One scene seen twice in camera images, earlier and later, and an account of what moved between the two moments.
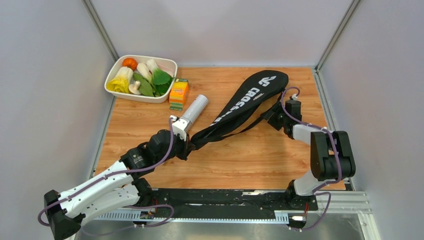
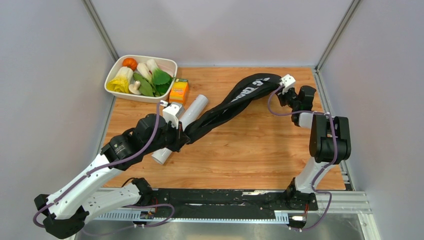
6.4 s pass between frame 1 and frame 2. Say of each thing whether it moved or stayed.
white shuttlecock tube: stayed
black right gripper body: moved
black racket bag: moved
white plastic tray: stayed
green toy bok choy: stayed
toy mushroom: stayed
